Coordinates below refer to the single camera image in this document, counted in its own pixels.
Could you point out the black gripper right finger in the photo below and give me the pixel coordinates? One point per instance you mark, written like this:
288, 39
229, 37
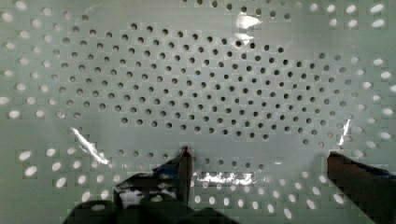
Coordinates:
372, 189

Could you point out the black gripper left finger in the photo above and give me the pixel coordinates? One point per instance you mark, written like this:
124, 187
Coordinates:
159, 197

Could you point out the mint green plastic strainer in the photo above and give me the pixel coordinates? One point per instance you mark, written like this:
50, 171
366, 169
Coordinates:
260, 91

